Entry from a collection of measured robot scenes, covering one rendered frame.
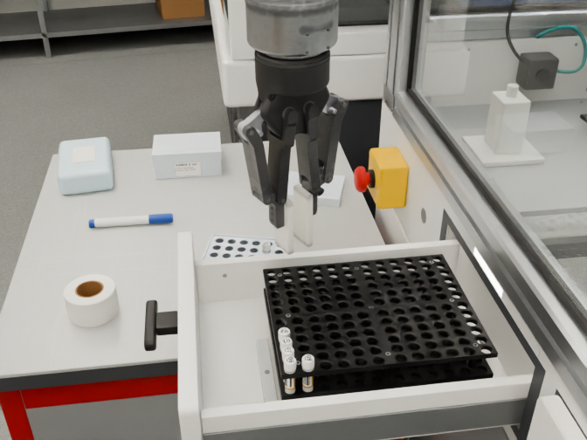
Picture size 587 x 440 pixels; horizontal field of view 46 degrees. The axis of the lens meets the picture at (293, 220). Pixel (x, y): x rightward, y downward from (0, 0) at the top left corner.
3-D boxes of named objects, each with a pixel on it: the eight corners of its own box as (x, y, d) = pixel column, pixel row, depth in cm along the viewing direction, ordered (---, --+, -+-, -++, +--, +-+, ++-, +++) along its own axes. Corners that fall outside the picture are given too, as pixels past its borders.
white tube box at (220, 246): (201, 285, 102) (198, 264, 100) (213, 253, 110) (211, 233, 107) (283, 292, 101) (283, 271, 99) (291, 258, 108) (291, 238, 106)
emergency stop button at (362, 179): (356, 197, 105) (358, 174, 103) (351, 184, 109) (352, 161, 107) (376, 195, 106) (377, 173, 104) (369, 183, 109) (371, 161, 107)
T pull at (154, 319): (144, 354, 71) (142, 344, 70) (147, 307, 77) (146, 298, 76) (180, 350, 71) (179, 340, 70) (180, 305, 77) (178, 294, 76)
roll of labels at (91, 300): (64, 329, 94) (58, 306, 92) (72, 297, 100) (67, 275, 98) (116, 326, 95) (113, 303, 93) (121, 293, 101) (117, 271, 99)
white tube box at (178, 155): (155, 180, 130) (151, 154, 127) (156, 158, 137) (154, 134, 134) (223, 175, 131) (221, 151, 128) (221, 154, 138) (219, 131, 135)
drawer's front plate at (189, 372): (188, 490, 66) (177, 410, 60) (184, 299, 91) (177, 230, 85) (206, 488, 67) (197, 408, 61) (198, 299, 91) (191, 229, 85)
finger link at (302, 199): (293, 185, 79) (298, 183, 79) (293, 236, 83) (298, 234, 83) (307, 195, 77) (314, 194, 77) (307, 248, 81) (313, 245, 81)
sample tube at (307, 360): (302, 396, 70) (302, 363, 68) (300, 388, 71) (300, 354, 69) (314, 395, 70) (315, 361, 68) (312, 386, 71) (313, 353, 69)
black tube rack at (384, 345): (281, 420, 71) (281, 374, 68) (264, 310, 86) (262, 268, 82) (488, 397, 74) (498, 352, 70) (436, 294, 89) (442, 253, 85)
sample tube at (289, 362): (285, 398, 70) (284, 365, 67) (283, 389, 71) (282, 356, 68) (297, 396, 70) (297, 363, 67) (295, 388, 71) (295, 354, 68)
